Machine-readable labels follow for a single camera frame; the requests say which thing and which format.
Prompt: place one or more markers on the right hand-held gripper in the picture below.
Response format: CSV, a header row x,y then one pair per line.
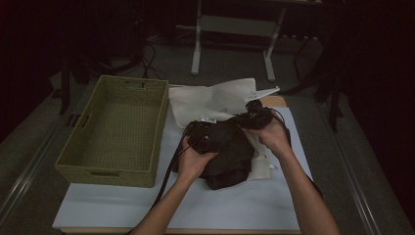
x,y
257,114

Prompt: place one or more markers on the black metal stand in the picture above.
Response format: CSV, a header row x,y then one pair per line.
x,y
334,98

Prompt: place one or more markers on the white metal table frame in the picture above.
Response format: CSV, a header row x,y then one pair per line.
x,y
195,49

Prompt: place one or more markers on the cream cloth bag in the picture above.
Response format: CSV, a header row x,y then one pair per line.
x,y
202,101

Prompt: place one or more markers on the person's left hand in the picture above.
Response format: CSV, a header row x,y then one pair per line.
x,y
191,164

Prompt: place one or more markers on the green woven basket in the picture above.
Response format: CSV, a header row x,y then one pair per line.
x,y
98,178

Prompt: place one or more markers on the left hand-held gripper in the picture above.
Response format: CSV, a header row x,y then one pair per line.
x,y
200,133

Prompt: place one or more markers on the person's right hand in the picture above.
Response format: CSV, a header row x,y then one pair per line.
x,y
275,138

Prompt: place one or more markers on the white foam mat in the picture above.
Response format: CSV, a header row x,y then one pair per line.
x,y
228,212

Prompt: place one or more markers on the dark cloth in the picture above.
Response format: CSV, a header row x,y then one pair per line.
x,y
228,156

